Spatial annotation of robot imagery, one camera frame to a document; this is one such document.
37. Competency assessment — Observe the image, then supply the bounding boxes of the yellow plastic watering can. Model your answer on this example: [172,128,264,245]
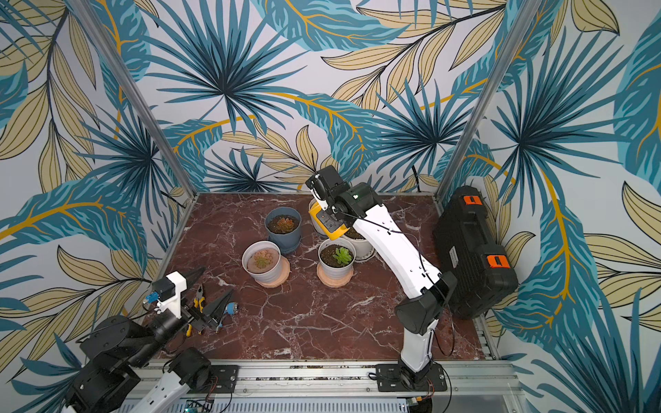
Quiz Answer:
[309,203,349,240]

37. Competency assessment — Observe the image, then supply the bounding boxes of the large white pot yellow succulent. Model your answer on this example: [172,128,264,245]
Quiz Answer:
[342,228,375,263]

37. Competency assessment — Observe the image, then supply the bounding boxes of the small white pot green succulent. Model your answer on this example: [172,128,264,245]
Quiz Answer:
[317,239,356,288]

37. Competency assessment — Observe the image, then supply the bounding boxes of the white pot pink succulent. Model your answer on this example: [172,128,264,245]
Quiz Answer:
[242,241,291,288]

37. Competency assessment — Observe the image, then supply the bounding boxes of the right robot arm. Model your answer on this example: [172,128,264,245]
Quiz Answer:
[313,183,457,391]

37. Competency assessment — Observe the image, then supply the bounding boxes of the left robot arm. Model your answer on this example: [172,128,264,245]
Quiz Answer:
[62,268,239,412]

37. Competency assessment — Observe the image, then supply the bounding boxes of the blue pot red succulent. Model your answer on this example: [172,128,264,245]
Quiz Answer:
[265,206,302,255]

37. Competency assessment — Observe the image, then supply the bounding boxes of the blue spray nozzle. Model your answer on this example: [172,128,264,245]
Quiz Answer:
[215,302,239,332]

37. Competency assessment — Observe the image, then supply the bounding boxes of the black tool case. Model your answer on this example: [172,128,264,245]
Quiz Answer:
[433,186,519,319]

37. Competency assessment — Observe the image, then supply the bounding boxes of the yellow handled pliers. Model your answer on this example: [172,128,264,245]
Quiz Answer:
[186,285,206,337]

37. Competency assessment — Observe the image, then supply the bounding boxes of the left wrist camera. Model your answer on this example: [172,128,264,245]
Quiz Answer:
[143,271,188,319]

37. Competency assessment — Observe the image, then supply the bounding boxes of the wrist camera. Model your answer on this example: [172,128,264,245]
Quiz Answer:
[143,271,188,319]
[306,165,350,211]

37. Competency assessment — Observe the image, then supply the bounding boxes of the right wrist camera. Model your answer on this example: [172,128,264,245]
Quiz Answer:
[306,165,350,211]

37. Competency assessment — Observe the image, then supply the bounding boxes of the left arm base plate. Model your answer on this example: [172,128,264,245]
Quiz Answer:
[201,365,239,395]

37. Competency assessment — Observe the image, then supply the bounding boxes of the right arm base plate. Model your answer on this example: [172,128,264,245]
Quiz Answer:
[369,361,449,393]

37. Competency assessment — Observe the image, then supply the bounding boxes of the right aluminium frame post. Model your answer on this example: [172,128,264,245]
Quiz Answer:
[434,0,541,213]

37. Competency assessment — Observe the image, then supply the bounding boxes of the aluminium frame post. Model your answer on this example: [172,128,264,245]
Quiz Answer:
[69,0,198,199]
[434,0,541,213]

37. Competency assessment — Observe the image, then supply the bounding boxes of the aluminium front rail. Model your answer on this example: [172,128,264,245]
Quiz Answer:
[119,360,531,412]

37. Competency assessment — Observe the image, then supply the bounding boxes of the left aluminium frame post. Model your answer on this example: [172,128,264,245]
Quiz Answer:
[69,0,198,199]

